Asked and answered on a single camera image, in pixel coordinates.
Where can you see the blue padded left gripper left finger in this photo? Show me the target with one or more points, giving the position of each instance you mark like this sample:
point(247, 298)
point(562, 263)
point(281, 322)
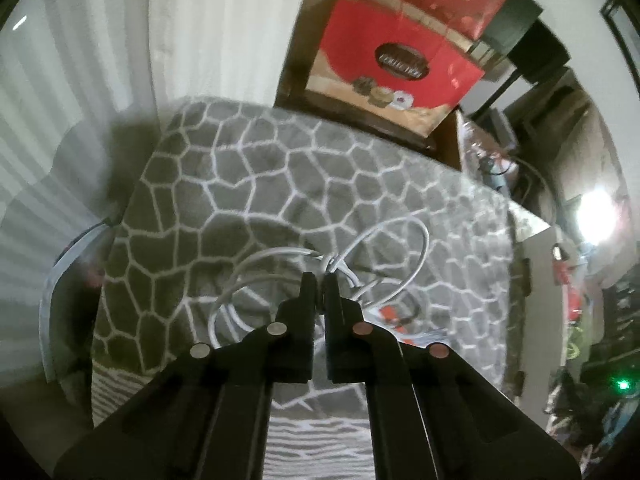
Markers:
point(205, 415)

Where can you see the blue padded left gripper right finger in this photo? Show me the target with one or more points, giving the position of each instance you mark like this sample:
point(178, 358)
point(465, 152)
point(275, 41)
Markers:
point(432, 416)

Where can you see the brown cardboard box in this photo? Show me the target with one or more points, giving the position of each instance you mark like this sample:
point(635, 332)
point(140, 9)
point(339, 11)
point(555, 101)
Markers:
point(541, 350)

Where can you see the grey white patterned blanket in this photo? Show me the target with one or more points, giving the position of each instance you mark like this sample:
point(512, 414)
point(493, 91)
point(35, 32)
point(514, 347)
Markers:
point(238, 201)

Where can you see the red collection gift box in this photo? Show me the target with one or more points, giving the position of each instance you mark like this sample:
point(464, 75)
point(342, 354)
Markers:
point(387, 64)

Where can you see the black speaker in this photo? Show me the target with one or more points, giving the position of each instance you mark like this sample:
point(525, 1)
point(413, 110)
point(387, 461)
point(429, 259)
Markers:
point(539, 54)

